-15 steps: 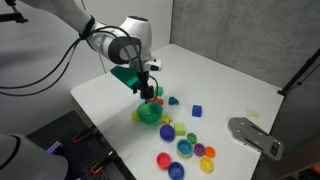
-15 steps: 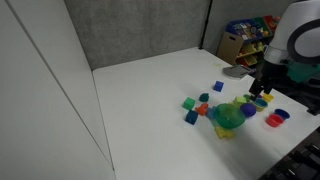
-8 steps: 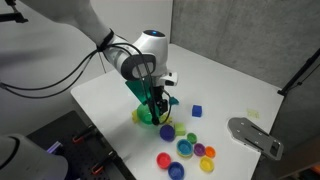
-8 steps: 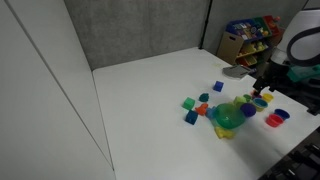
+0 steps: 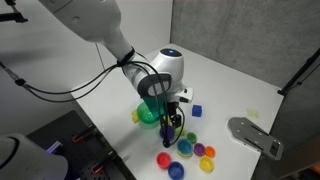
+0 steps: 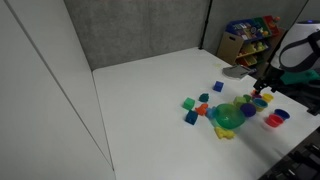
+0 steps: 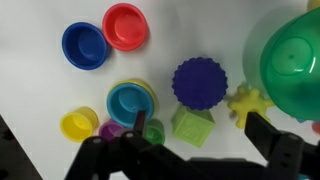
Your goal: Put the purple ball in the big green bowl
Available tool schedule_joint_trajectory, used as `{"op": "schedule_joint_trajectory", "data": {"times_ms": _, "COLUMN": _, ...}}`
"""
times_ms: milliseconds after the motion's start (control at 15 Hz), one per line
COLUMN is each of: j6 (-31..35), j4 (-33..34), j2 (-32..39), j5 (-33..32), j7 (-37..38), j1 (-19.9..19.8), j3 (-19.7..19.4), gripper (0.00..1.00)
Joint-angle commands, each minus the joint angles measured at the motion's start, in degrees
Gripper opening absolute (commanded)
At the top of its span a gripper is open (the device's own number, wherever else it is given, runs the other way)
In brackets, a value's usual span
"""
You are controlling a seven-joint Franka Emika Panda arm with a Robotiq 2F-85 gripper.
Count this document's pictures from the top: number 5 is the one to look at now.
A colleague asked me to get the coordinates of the big green bowl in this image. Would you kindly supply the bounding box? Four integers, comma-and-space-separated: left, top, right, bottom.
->
136, 95, 167, 130

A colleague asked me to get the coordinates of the black clamp red handle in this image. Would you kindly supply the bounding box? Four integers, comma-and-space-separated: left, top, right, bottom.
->
91, 156, 116, 176
72, 128, 94, 144

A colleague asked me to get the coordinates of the black equipment table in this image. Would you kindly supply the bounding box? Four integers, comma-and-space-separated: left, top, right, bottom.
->
26, 109, 138, 180

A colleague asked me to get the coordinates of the small purple cup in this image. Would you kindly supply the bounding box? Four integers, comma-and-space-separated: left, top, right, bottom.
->
193, 142, 206, 157

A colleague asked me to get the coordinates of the red cup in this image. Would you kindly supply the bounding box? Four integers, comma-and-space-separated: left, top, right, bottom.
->
156, 151, 172, 170

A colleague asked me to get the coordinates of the grey metal mounting plate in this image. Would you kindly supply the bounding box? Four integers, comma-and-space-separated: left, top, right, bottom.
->
227, 116, 285, 161

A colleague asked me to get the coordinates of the small orange cup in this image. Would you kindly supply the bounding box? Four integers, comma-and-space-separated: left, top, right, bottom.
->
204, 145, 217, 159

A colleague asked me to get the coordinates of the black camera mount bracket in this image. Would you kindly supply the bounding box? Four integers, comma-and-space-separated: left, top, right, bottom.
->
0, 0, 29, 24

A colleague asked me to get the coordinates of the blue cup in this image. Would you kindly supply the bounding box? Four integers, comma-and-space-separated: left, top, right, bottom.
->
167, 161, 185, 180

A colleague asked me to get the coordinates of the small green cup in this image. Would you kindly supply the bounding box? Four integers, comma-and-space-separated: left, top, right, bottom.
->
185, 132, 198, 145

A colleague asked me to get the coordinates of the yellow cup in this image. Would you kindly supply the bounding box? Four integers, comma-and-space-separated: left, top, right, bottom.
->
199, 156, 215, 173

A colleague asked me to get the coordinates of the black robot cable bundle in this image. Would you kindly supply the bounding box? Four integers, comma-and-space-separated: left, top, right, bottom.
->
0, 46, 186, 149

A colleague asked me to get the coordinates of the teal cup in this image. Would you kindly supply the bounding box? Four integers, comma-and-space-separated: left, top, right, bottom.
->
176, 138, 194, 157

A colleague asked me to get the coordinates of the bright blue toy cube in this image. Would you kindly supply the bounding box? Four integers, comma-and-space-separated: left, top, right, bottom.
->
191, 104, 203, 118

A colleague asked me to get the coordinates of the yellow toy figure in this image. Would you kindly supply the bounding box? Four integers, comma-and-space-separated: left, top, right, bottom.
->
130, 109, 140, 124

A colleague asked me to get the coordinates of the lime green toy block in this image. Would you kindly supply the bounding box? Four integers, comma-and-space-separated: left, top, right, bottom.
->
175, 125, 186, 137

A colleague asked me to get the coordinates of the yellow-green cup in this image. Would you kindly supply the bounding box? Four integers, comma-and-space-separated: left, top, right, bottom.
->
177, 151, 194, 159

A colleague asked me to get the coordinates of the black stand pole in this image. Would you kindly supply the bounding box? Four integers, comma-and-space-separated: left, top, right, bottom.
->
277, 46, 320, 97

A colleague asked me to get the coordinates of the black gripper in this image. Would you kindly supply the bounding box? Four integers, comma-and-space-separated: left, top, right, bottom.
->
160, 101, 184, 135

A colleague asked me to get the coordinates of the grey rounded device housing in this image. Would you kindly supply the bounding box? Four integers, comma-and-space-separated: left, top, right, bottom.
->
0, 133, 69, 180

